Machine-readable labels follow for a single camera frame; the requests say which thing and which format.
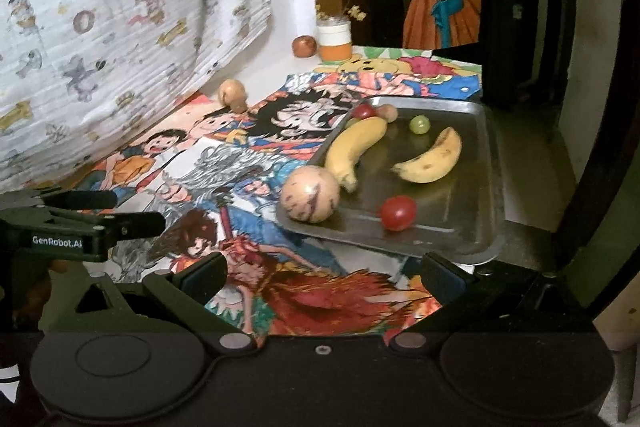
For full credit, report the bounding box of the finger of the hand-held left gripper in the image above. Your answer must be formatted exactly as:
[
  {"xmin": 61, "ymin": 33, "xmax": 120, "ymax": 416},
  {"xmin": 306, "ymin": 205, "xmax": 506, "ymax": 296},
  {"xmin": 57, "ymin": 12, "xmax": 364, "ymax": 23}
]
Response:
[
  {"xmin": 42, "ymin": 190, "xmax": 119, "ymax": 209},
  {"xmin": 102, "ymin": 212, "xmax": 167, "ymax": 242}
]

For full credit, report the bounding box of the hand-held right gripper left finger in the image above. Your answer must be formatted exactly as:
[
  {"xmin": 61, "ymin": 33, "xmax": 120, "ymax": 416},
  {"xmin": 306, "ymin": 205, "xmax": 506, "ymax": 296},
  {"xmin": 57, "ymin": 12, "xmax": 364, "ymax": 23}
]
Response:
[{"xmin": 50, "ymin": 251, "xmax": 261, "ymax": 355}]

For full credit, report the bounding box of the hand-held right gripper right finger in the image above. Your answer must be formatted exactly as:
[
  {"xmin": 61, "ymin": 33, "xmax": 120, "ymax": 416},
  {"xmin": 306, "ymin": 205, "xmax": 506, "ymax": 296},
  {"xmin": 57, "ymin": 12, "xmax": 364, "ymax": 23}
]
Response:
[{"xmin": 387, "ymin": 251, "xmax": 598, "ymax": 355}]

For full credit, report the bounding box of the metal tray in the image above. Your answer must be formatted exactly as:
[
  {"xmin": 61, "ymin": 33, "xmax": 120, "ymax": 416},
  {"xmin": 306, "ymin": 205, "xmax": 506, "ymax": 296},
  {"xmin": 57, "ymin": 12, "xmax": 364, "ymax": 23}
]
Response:
[{"xmin": 275, "ymin": 96, "xmax": 505, "ymax": 264}]

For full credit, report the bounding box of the red tomato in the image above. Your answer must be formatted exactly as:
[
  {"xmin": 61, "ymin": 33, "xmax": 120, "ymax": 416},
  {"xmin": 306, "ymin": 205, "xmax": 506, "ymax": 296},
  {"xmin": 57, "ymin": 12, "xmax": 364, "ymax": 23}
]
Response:
[{"xmin": 380, "ymin": 195, "xmax": 418, "ymax": 233}]

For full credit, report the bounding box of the small yellow banana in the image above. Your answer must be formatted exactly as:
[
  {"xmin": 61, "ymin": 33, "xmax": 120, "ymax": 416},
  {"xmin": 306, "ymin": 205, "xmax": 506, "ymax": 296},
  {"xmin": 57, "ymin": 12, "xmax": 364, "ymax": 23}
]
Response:
[{"xmin": 391, "ymin": 127, "xmax": 463, "ymax": 184}]

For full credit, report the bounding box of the beige striped melon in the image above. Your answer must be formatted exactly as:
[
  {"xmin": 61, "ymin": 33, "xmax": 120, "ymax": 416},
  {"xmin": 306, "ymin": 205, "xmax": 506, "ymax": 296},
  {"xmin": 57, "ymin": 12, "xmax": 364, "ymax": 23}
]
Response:
[
  {"xmin": 218, "ymin": 78, "xmax": 249, "ymax": 110},
  {"xmin": 279, "ymin": 167, "xmax": 342, "ymax": 224}
]

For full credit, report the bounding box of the large yellow banana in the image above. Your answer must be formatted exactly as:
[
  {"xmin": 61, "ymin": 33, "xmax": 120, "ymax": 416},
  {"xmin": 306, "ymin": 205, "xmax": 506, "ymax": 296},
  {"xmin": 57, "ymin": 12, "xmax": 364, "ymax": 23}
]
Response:
[{"xmin": 324, "ymin": 116, "xmax": 388, "ymax": 192}]

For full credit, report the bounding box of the cartoon printed table cover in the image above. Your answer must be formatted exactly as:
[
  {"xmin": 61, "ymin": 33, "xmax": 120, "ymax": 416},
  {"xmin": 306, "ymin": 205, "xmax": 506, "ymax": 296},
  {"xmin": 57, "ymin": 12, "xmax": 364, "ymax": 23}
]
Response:
[{"xmin": 60, "ymin": 46, "xmax": 483, "ymax": 338}]

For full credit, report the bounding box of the cartoon printed white curtain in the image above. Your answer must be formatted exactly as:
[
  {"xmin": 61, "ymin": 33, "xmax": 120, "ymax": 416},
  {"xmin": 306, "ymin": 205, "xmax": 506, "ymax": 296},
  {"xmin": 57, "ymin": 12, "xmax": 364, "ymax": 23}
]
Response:
[{"xmin": 0, "ymin": 0, "xmax": 276, "ymax": 192}]

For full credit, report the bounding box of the red-brown apple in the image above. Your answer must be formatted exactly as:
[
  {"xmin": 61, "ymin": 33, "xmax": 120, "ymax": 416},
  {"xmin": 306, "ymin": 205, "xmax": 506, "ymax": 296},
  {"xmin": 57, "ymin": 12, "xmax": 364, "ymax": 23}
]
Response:
[{"xmin": 292, "ymin": 35, "xmax": 317, "ymax": 58}]

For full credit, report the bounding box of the orange and white jar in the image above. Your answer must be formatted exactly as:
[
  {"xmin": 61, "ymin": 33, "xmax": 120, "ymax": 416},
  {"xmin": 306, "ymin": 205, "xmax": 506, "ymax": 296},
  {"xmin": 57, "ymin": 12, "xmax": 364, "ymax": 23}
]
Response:
[{"xmin": 317, "ymin": 18, "xmax": 353, "ymax": 62}]

